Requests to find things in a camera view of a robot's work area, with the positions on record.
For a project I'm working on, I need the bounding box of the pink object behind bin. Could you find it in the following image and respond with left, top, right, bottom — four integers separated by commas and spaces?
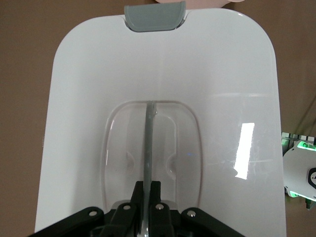
156, 0, 245, 5

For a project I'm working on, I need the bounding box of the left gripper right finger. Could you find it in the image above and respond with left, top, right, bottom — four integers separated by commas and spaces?
148, 181, 245, 237

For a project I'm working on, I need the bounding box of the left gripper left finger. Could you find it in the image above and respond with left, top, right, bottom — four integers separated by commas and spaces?
32, 181, 145, 237

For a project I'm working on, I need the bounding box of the grey box latch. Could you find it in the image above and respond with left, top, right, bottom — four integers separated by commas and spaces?
123, 0, 187, 33

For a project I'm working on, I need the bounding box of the grey utensil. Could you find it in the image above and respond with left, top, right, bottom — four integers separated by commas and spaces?
140, 99, 159, 237

